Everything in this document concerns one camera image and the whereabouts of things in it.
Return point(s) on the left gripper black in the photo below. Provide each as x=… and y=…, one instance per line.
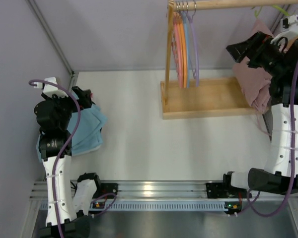
x=77, y=99

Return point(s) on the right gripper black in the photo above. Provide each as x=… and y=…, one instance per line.
x=251, y=54

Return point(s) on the pink trousers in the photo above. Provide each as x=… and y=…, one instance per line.
x=254, y=83

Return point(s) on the blue trousers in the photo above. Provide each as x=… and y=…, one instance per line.
x=87, y=134

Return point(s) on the green clothes hanger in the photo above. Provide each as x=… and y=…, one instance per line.
x=281, y=10

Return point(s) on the purple clothes hanger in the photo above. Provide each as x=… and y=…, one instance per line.
x=196, y=71

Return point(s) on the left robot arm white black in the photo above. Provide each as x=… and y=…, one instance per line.
x=67, y=212

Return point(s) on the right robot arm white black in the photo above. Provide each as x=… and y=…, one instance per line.
x=281, y=168

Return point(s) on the orange clothes hanger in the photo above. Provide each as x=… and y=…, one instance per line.
x=183, y=49

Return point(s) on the blue clothes hanger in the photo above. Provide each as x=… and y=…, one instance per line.
x=187, y=47

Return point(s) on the pink clothes hanger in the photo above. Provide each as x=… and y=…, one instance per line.
x=177, y=50

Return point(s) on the white laundry basket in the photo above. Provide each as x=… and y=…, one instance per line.
x=95, y=148

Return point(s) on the wooden clothes rack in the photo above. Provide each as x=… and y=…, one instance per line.
x=213, y=98

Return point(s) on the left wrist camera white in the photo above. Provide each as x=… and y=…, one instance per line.
x=50, y=90

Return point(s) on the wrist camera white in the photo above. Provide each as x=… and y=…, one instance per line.
x=50, y=90
x=289, y=28

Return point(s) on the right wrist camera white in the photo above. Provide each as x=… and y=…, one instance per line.
x=289, y=28

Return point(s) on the aluminium mounting rail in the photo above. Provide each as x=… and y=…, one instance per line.
x=167, y=195

